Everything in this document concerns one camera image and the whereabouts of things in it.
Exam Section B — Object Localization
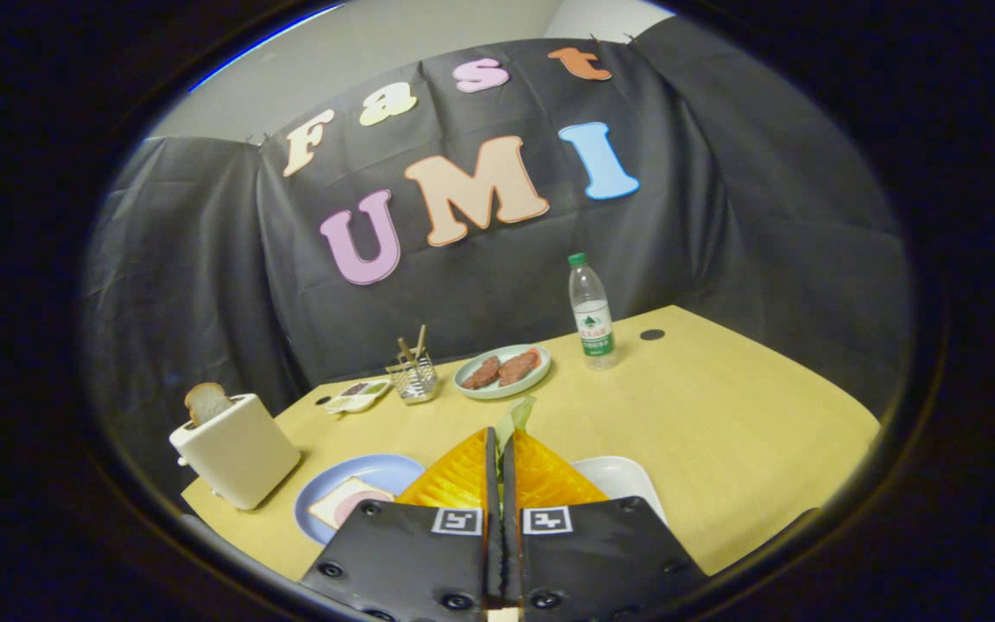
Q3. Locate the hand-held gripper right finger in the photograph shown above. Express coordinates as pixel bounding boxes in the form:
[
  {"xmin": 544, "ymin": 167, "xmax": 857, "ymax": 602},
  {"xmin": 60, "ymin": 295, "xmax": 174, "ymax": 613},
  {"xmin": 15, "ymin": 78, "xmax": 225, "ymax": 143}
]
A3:
[{"xmin": 502, "ymin": 427, "xmax": 710, "ymax": 622}]

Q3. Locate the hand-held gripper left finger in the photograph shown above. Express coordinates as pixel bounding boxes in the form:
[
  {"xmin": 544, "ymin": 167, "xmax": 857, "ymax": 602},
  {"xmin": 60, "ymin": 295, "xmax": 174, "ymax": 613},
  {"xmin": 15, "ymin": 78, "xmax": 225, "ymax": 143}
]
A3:
[{"xmin": 301, "ymin": 427, "xmax": 503, "ymax": 622}]

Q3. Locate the green lettuce leaf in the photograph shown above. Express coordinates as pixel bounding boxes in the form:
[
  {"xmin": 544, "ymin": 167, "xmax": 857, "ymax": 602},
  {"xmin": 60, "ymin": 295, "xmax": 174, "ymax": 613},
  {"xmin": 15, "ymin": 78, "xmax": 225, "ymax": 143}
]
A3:
[{"xmin": 494, "ymin": 396, "xmax": 538, "ymax": 472}]

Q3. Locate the toasted bread slice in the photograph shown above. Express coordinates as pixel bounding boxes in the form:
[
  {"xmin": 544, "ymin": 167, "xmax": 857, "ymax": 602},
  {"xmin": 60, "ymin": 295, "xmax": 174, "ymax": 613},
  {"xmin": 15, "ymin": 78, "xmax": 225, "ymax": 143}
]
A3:
[{"xmin": 184, "ymin": 383, "xmax": 233, "ymax": 427}]

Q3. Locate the pink ham slice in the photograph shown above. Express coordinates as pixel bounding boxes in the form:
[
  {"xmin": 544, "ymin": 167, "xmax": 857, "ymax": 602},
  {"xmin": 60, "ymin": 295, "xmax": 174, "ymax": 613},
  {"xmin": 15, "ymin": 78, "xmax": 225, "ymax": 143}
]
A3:
[{"xmin": 333, "ymin": 490, "xmax": 390, "ymax": 528}]

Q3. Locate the white square plate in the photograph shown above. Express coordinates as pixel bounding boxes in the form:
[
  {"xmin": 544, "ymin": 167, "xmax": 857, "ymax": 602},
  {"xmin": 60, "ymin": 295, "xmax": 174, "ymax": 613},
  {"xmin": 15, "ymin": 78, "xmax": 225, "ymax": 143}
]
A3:
[{"xmin": 568, "ymin": 456, "xmax": 667, "ymax": 524}]

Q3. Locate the blue plate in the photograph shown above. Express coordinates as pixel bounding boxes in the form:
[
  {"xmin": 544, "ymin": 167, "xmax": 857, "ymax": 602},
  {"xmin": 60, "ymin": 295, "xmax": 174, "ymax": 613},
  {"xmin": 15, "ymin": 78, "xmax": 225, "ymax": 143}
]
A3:
[{"xmin": 294, "ymin": 454, "xmax": 427, "ymax": 545}]

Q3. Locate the flat white bread slice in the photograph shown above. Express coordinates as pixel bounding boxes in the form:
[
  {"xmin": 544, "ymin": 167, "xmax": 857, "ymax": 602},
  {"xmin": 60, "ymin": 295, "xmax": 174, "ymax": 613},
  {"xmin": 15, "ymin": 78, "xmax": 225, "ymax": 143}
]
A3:
[{"xmin": 307, "ymin": 476, "xmax": 396, "ymax": 530}]

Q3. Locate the white divided condiment dish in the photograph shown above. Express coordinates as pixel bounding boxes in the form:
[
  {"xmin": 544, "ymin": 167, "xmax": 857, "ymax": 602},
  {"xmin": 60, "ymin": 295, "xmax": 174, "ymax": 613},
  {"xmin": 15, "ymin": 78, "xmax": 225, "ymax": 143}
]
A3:
[{"xmin": 325, "ymin": 379, "xmax": 392, "ymax": 415}]

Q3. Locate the metal mesh utensil holder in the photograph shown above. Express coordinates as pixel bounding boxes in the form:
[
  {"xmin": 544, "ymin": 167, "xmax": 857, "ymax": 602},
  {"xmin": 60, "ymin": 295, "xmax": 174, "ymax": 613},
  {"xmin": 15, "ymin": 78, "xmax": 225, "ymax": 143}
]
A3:
[{"xmin": 386, "ymin": 350, "xmax": 439, "ymax": 405}]

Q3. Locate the pale green plate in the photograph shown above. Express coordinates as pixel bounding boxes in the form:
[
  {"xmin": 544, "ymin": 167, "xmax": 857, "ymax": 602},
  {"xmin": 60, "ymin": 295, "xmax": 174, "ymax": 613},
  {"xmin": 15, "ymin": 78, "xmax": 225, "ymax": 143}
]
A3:
[{"xmin": 453, "ymin": 344, "xmax": 553, "ymax": 400}]

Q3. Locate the brown meat piece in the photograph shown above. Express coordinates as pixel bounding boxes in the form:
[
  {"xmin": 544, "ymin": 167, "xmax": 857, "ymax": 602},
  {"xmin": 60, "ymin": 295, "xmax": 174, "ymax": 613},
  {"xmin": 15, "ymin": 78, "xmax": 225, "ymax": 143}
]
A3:
[
  {"xmin": 461, "ymin": 356, "xmax": 501, "ymax": 390},
  {"xmin": 497, "ymin": 349, "xmax": 542, "ymax": 387}
]

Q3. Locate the white toaster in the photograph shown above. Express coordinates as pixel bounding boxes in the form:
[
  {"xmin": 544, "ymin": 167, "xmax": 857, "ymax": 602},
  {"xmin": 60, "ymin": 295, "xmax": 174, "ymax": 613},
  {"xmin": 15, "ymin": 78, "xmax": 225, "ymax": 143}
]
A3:
[{"xmin": 169, "ymin": 394, "xmax": 301, "ymax": 511}]

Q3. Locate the clear water bottle green cap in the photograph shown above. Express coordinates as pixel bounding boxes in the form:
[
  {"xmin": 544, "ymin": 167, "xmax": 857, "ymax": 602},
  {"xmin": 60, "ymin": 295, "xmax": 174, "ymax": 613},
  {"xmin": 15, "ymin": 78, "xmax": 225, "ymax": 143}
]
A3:
[{"xmin": 567, "ymin": 252, "xmax": 618, "ymax": 371}]

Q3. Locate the black backdrop cloth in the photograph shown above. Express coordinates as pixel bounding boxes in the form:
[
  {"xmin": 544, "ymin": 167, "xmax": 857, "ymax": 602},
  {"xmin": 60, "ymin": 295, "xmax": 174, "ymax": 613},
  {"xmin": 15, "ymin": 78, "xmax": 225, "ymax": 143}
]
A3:
[{"xmin": 83, "ymin": 16, "xmax": 913, "ymax": 502}]

